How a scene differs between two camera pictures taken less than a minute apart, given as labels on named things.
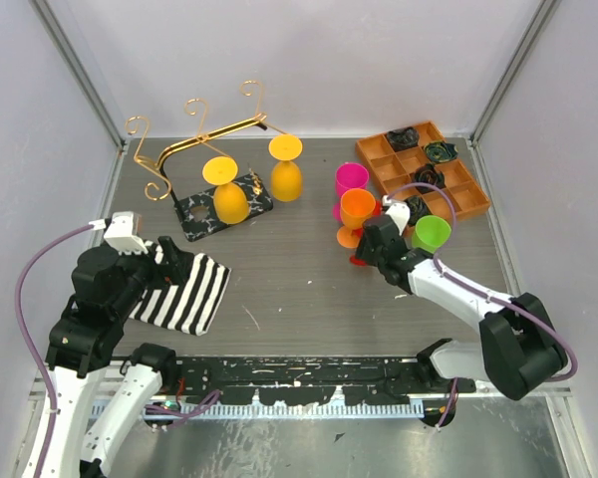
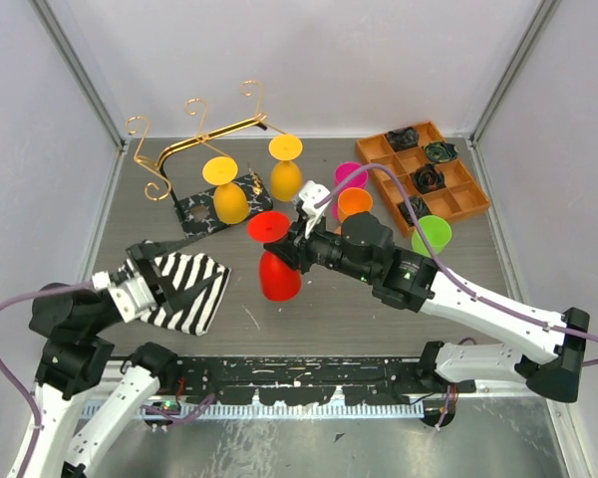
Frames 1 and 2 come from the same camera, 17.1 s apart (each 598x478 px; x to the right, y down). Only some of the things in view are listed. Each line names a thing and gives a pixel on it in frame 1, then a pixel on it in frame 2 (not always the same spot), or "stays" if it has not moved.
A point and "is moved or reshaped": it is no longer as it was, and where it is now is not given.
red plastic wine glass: (357, 260) is moved or reshaped
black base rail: (389, 380) stays
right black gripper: (364, 250) → (295, 251)
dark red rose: (428, 174) stays
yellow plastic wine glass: (286, 174) stays
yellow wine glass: (229, 197) stays
